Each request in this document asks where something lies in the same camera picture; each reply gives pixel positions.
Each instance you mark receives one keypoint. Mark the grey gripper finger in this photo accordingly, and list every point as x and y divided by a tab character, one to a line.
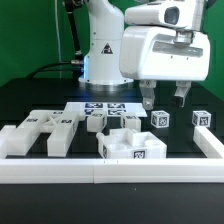
147	90
182	89

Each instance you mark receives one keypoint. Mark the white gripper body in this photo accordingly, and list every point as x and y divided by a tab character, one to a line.
150	53

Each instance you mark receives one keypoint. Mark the white chair seat part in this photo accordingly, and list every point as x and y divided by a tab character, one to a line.
125	143

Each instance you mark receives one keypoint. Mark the white chair back frame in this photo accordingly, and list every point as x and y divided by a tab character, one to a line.
60	125

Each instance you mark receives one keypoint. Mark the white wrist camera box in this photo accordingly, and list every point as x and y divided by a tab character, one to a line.
173	14

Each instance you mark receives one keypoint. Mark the white marker sheet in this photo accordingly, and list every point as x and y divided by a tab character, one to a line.
113	109

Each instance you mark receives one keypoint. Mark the white U-shaped fence frame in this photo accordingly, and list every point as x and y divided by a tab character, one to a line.
28	171

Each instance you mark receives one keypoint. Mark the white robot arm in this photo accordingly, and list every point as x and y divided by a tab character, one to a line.
107	26

